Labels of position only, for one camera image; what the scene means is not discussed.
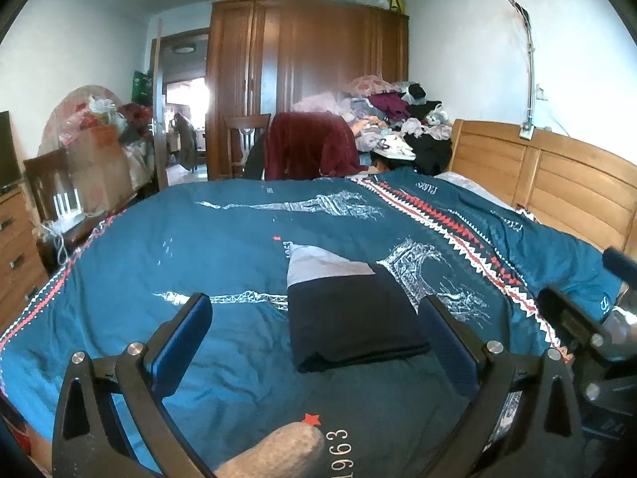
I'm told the light wooden chair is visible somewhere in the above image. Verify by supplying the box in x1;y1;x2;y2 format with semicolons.
224;114;272;181

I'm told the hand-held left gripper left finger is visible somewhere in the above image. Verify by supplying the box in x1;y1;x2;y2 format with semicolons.
52;292;215;478

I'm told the wooden door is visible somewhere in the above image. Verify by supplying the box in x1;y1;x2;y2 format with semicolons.
151;19;171;191

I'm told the black television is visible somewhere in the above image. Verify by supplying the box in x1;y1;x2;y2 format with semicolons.
0;110;23;191

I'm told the maroon garment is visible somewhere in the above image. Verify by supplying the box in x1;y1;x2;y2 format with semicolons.
263;112;360;181

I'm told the metal wall pipe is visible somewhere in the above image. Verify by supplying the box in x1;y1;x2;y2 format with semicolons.
516;4;540;139

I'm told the white router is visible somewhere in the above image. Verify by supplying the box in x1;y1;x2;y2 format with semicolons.
46;190;86;226

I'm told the blue printed blanket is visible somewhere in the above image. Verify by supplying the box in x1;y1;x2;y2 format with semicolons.
0;166;629;478

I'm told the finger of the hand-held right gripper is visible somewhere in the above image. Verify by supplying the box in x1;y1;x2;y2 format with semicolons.
601;247;637;286
539;285;618;365

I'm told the brown wooden dresser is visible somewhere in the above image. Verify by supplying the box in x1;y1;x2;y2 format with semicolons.
0;186;51;320

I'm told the white plastic bag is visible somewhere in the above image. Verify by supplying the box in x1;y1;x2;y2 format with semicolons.
88;96;129;129

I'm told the wooden bed headboard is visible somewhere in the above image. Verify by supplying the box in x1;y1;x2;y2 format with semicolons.
450;118;637;261

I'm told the dark navy and grey garment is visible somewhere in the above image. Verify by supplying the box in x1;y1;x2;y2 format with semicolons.
286;246;432;374

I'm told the brown wooden wardrobe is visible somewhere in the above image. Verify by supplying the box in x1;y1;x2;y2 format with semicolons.
205;0;411;181

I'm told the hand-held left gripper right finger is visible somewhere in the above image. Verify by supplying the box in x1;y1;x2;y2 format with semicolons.
418;295;589;478

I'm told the white bed sheet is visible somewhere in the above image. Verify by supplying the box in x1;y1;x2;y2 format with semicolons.
437;170;514;211

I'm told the cardboard box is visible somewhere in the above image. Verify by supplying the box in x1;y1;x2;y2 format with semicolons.
66;126;136;211

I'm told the pile of mixed clothes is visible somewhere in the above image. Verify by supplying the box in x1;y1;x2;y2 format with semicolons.
291;74;455;176

